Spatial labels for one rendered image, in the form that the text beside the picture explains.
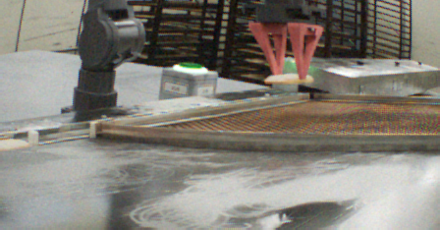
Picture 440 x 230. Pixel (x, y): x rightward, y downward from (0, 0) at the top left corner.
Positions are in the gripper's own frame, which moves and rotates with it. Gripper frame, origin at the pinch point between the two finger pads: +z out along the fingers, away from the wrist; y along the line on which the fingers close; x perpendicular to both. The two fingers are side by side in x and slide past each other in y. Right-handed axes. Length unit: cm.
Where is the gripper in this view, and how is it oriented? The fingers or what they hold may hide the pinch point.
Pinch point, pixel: (290, 72)
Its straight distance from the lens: 95.9
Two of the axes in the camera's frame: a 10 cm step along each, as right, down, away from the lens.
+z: 0.1, 10.0, 0.8
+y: 8.0, 0.4, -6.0
